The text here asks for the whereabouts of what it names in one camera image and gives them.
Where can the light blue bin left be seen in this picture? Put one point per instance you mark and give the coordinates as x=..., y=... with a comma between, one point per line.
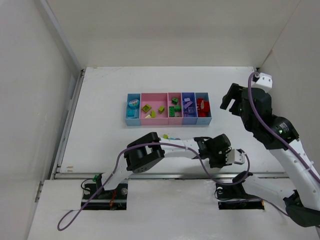
x=133, y=122

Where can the dark green lego piece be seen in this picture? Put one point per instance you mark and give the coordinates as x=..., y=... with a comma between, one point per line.
x=174, y=101

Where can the large pink bin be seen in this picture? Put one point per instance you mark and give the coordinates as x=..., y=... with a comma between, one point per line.
x=155, y=100

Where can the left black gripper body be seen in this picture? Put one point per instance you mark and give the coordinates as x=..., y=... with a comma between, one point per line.
x=217, y=160

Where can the purple lego brick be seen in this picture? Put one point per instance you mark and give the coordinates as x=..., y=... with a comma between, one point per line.
x=188, y=107

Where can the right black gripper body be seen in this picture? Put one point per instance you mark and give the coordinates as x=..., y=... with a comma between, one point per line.
x=235, y=99

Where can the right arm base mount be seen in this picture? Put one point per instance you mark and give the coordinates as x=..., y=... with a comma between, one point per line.
x=234, y=197

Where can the green lego row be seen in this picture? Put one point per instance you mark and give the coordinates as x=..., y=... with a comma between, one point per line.
x=174, y=111

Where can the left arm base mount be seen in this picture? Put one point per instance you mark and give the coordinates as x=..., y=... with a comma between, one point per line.
x=105, y=200

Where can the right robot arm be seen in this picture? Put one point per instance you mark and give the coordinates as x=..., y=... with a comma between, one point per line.
x=280, y=138

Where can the lime square lego brick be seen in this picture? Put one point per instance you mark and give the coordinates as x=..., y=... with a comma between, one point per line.
x=161, y=109

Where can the metal table rail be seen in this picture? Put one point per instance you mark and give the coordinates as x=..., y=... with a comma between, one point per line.
x=179, y=176

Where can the teal lego bricks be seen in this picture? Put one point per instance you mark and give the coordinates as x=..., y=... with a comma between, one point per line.
x=132, y=113

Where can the small pink bin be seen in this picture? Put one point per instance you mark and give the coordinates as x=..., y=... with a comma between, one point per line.
x=175, y=121

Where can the lime curved lego piece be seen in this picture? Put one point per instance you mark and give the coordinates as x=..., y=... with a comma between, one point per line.
x=153, y=114

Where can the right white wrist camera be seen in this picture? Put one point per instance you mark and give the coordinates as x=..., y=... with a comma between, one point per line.
x=262, y=81

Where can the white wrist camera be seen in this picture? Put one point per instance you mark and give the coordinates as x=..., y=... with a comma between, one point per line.
x=235, y=156
x=262, y=81

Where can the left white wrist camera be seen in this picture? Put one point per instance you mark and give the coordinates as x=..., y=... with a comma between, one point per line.
x=235, y=156

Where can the red bricks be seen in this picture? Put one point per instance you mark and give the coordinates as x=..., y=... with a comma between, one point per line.
x=202, y=114

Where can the red round flower lego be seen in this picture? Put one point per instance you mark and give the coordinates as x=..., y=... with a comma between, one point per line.
x=203, y=105

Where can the lime tall lego brick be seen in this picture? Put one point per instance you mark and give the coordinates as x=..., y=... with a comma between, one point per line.
x=165, y=136

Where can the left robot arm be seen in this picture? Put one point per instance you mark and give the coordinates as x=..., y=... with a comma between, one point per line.
x=144, y=153

